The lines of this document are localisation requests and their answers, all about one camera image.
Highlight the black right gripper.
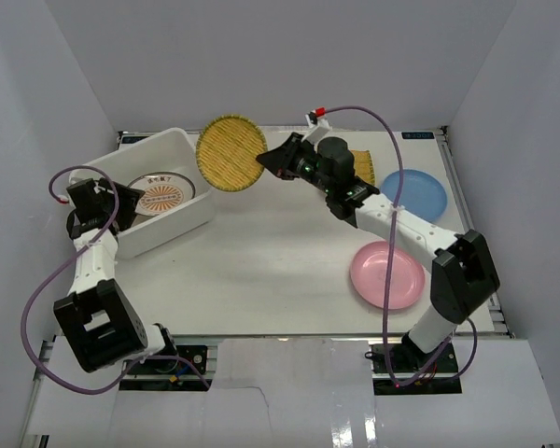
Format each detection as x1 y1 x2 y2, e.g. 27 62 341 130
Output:
258 133 334 196

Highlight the orange sunburst patterned plate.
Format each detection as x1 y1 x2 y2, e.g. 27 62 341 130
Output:
128 172 196 217

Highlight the round yellow woven plate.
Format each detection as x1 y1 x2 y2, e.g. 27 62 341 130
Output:
195 115 268 192

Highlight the pink plastic plate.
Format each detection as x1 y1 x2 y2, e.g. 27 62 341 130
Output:
349 241 426 311

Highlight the blue plastic plate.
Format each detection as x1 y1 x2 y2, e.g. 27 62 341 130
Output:
399 169 448 223

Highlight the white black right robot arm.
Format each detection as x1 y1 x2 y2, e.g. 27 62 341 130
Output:
256 133 500 372

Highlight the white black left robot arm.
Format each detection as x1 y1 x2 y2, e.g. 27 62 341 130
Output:
53 177 179 372

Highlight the white plastic bin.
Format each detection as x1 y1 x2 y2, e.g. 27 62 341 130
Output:
89 128 215 259

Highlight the yellow woven mat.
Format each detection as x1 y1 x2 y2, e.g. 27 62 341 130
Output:
351 150 376 186

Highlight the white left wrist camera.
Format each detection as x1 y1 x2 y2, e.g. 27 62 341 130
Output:
68 168 104 186

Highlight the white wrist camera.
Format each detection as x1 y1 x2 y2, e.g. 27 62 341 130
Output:
68 168 104 186
302 107 332 145

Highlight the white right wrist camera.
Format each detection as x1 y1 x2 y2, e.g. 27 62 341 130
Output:
302 107 332 145

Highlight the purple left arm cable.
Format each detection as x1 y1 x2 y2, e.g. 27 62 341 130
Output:
20 164 212 396

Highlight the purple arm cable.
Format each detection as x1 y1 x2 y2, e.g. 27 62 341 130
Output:
324 105 478 388
20 164 212 396

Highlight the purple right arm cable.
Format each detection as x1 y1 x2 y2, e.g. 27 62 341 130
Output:
324 105 478 388

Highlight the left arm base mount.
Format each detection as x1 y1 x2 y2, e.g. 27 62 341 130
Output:
119 344 213 392

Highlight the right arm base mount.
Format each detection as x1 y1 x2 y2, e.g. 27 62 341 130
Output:
365 343 463 397

